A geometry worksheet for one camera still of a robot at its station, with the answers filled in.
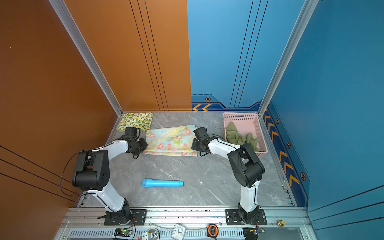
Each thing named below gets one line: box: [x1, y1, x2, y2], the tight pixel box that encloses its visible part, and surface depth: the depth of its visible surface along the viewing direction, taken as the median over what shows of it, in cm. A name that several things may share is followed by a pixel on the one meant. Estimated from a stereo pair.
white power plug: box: [141, 227, 160, 240], surface depth 65 cm
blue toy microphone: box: [141, 178, 185, 188], surface depth 84 cm
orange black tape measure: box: [206, 223, 219, 240], surface depth 69 cm
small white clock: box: [171, 223, 186, 240], surface depth 70 cm
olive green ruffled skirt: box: [226, 121, 259, 151], surface depth 98 cm
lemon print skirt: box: [116, 112, 154, 132], surface depth 114 cm
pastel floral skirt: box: [143, 124, 198, 157], surface depth 104 cm
